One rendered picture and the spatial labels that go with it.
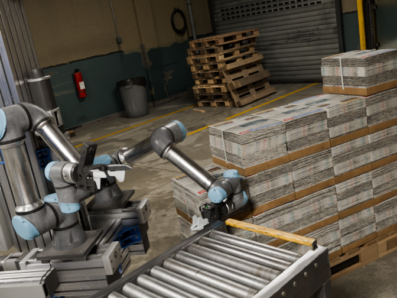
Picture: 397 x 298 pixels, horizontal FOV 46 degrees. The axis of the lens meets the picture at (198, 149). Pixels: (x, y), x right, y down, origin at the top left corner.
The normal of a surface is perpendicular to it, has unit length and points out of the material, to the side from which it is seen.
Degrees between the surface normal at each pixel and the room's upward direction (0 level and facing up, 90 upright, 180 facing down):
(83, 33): 90
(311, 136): 90
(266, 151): 90
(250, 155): 90
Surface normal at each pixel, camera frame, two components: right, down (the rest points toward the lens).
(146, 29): 0.69, 0.07
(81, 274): -0.17, 0.29
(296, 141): 0.43, 0.17
